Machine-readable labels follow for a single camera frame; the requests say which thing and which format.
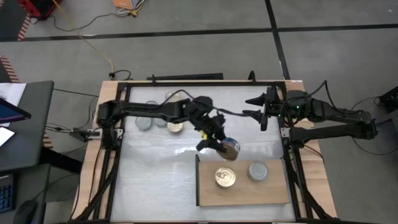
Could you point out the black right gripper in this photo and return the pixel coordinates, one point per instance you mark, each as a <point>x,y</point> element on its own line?
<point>273,105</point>

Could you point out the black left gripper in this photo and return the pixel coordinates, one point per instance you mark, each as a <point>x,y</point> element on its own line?
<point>211,127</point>

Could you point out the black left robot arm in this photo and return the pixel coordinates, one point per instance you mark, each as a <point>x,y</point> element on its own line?
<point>146,110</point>

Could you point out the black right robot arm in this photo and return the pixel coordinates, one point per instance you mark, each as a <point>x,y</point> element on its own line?
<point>335,113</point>

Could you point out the black shelf side panel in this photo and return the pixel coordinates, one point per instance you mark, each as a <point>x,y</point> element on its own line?
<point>197,186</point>

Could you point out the light wooden shelf board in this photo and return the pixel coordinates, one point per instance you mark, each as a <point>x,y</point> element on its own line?
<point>248,196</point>

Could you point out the black device stand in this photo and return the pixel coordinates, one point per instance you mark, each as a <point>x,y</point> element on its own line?
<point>388,99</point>

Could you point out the black usb hub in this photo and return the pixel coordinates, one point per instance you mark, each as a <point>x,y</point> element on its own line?
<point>84,134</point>

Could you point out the orange cardboard box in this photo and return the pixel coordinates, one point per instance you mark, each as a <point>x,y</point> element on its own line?
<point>124,3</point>

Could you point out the grey desk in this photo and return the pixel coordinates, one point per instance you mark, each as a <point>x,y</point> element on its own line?
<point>31,140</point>

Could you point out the black computer mouse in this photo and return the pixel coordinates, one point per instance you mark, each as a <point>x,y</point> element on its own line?
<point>25,213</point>

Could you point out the white paper sheet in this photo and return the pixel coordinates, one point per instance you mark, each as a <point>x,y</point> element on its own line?
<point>12,91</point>

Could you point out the black keyboard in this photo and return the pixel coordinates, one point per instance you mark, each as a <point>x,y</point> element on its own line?
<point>6,194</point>

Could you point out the red equipment box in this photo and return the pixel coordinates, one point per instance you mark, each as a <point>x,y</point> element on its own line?
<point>40,7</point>

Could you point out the black metal table frame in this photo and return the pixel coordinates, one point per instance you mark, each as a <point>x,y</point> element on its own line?
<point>233,84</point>

